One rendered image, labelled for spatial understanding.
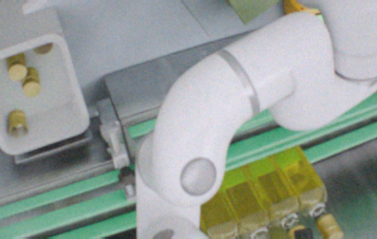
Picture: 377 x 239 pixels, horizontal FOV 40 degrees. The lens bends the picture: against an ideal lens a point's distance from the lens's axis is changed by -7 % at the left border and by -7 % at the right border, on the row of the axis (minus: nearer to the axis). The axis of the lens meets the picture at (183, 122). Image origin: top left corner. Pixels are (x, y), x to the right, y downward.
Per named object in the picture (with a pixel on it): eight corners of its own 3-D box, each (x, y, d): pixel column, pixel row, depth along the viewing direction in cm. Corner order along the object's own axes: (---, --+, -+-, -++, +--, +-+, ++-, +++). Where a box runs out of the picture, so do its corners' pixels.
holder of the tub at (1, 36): (10, 143, 106) (15, 172, 101) (-39, 36, 86) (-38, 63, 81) (88, 118, 109) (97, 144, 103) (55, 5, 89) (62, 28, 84)
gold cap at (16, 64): (2, 54, 89) (4, 68, 86) (21, 46, 90) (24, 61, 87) (9, 69, 92) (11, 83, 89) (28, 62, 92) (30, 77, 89)
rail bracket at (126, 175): (114, 170, 101) (132, 222, 93) (93, 104, 89) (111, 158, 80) (129, 165, 101) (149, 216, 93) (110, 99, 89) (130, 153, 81)
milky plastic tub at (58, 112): (2, 127, 102) (6, 159, 96) (-41, 37, 86) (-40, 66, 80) (84, 100, 105) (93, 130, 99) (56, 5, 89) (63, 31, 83)
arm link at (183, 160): (205, 52, 69) (103, 109, 66) (239, 45, 56) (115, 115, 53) (254, 147, 71) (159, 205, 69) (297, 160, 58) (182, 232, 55)
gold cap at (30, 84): (17, 70, 93) (19, 85, 90) (35, 64, 93) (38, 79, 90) (22, 84, 95) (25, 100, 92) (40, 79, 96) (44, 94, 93)
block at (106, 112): (102, 137, 104) (111, 163, 100) (91, 101, 98) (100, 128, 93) (120, 132, 105) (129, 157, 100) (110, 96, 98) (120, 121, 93)
